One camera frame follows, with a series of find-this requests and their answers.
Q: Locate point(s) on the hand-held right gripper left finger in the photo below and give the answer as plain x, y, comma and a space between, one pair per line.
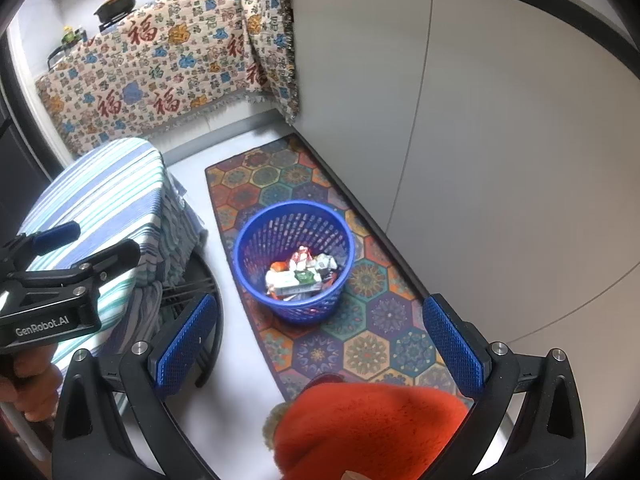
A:
185, 347

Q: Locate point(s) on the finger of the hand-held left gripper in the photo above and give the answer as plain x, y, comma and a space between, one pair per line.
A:
112, 260
52, 237

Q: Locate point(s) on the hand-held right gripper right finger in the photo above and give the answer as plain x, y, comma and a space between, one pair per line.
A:
450, 350

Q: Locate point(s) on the blue plastic mesh basket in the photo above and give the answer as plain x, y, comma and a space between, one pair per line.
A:
250, 260

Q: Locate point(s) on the person's left hand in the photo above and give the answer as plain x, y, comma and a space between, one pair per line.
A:
37, 380

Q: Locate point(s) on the person's right hand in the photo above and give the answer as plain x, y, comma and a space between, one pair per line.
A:
351, 475

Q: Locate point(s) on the striped tablecloth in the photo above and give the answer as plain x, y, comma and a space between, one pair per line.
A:
100, 185

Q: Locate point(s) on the hexagon patterned floor mat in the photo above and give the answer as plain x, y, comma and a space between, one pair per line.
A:
380, 320

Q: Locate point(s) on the person's orange fleece clothing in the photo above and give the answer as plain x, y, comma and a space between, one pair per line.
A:
360, 430

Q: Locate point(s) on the black countertop rack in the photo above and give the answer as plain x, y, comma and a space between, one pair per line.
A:
60, 55

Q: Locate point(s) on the large printed cloth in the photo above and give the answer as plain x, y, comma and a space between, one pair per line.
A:
150, 75

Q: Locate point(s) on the green yellow bottle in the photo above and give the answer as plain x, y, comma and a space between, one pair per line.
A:
71, 35

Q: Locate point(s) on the black clay pot orange lid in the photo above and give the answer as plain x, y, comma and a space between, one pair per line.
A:
116, 7

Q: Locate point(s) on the narrow printed cloth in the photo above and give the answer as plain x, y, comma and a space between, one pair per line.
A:
272, 60

